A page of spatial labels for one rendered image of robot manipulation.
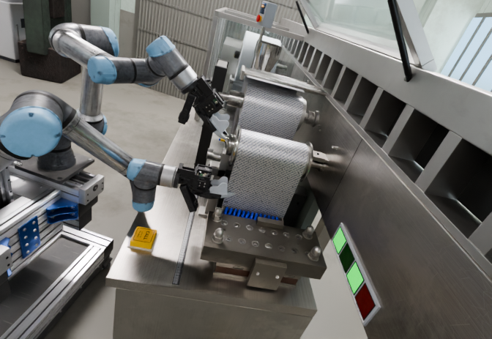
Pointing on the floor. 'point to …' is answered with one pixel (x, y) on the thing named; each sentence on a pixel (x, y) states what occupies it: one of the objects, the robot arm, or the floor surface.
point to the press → (32, 49)
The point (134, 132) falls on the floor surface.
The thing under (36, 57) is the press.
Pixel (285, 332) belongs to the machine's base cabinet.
